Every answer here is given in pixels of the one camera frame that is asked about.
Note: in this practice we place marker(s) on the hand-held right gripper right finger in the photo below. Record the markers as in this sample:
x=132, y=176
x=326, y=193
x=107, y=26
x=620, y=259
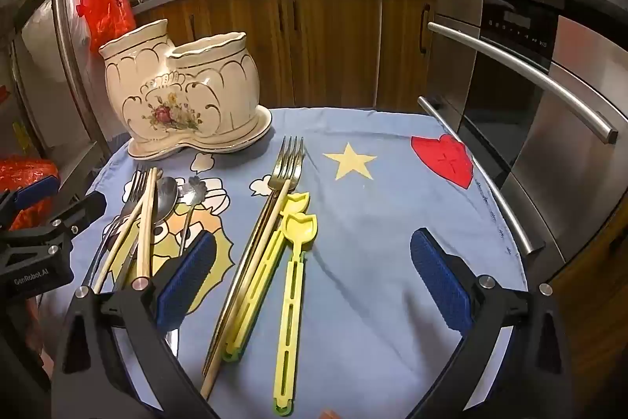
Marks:
x=441, y=281

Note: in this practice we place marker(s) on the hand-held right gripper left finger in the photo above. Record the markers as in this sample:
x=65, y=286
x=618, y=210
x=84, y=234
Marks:
x=189, y=281

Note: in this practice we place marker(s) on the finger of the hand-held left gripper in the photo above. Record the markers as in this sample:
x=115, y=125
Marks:
x=34, y=191
x=83, y=209

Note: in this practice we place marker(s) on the silver metal fork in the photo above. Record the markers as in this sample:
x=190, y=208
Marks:
x=136, y=188

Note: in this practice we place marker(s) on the silver metal spoon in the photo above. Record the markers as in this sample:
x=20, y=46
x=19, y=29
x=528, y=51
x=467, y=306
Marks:
x=164, y=198

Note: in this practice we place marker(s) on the gold metal fork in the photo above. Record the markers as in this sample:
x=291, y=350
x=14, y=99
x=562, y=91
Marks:
x=279, y=166
x=294, y=168

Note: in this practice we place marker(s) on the cream floral ceramic utensil holder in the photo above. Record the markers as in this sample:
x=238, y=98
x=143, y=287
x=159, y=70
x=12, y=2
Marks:
x=196, y=95

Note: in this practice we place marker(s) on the crumpled red plastic bag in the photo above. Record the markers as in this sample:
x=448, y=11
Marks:
x=24, y=173

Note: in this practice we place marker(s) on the blue cartoon printed cloth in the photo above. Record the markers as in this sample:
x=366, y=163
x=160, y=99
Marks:
x=373, y=252

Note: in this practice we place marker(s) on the small flower-shaped metal spoon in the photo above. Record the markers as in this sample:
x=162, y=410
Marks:
x=194, y=191

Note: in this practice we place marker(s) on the cream ceramic drip tray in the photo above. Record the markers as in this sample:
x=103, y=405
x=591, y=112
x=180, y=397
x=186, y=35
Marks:
x=235, y=141

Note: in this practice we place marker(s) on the white plastic bag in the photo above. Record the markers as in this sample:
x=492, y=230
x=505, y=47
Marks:
x=51, y=36

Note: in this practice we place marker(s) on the built-in steel oven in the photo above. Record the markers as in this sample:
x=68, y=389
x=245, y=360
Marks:
x=505, y=70

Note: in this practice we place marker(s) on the wooden kitchen cabinets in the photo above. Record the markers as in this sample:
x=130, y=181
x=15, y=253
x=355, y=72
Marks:
x=324, y=41

